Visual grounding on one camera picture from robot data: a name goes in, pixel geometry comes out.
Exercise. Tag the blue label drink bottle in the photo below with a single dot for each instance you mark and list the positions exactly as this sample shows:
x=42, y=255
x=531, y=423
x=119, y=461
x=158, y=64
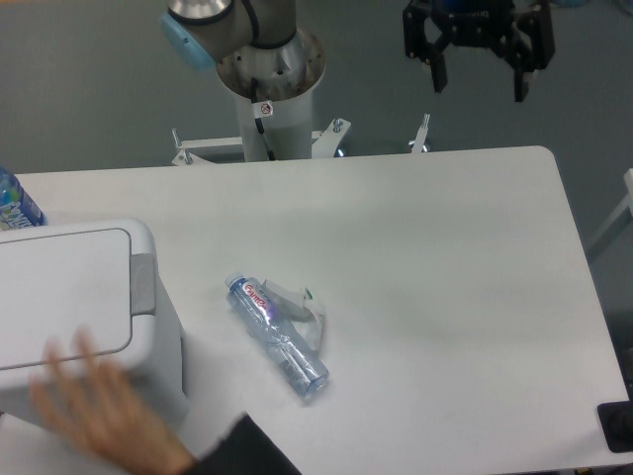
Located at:
x=18, y=209

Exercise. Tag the black device at table edge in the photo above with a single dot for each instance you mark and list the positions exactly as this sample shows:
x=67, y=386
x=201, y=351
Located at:
x=616, y=422

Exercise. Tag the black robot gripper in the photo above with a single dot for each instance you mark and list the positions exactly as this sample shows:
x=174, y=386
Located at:
x=525, y=37

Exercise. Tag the white trash can lid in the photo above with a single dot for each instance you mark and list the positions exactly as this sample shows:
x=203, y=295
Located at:
x=54, y=283

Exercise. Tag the clear crushed plastic bottle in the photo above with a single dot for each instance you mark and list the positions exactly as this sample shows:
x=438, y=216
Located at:
x=301, y=366

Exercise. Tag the blurred bare human hand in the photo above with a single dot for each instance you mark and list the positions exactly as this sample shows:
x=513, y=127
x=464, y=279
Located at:
x=105, y=417

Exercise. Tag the black sleeve forearm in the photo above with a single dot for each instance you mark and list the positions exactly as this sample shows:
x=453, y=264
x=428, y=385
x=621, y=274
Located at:
x=246, y=449

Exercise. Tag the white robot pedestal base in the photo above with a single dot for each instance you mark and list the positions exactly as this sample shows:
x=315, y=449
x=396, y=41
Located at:
x=272, y=90

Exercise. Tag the white furniture frame right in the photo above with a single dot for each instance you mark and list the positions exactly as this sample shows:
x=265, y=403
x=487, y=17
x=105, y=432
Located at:
x=614, y=224

